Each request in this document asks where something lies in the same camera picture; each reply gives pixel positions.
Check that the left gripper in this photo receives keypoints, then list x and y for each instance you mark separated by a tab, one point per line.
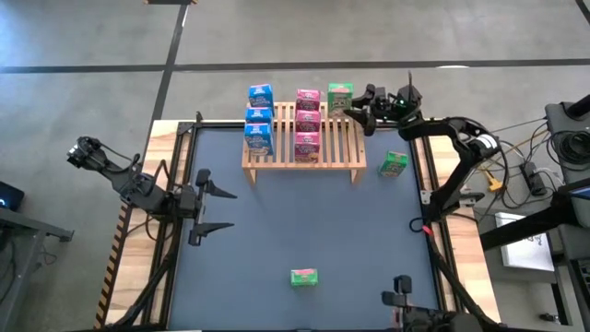
199	207

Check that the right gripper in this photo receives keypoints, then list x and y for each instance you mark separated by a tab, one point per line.
383	106

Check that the green Apple Jacks cereal box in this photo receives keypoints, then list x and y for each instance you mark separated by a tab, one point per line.
393	164
340	99
304	277

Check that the magenta Raisin Bran cereal box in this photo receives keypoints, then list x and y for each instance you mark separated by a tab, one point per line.
307	146
308	121
308	99

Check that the blue Rice Krispies cereal box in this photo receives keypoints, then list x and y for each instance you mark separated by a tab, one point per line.
261	94
258	138
259	115

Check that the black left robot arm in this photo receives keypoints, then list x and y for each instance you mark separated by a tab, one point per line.
133	189

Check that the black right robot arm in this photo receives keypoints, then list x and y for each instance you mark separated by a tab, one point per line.
438	125

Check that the slatted wooden shelf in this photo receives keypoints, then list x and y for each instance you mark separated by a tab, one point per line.
299	159

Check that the orange black striped strip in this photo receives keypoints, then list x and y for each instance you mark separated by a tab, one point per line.
110	272

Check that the red tag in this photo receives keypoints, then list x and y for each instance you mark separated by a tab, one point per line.
428	229

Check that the black power adapter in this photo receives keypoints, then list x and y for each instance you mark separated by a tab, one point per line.
534	180

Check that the grey equipment stand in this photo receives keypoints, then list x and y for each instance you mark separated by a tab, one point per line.
560	115

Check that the desk with grey metal legs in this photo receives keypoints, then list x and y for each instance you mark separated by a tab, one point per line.
18	240

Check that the black beam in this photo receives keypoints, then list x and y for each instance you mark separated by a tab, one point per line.
530	226

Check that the black computer with blue light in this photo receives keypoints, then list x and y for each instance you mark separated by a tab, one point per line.
9	196

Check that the white board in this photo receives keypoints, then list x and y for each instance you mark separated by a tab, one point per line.
525	253

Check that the small black floor item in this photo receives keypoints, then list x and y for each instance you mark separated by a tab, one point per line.
547	317

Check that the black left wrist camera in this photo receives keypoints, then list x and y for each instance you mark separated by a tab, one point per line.
186	203

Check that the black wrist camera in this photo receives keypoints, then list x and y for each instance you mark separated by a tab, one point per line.
186	203
400	102

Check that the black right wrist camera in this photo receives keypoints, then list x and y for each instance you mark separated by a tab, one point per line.
400	102

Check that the black aluminium table frame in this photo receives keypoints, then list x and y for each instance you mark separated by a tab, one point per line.
186	147

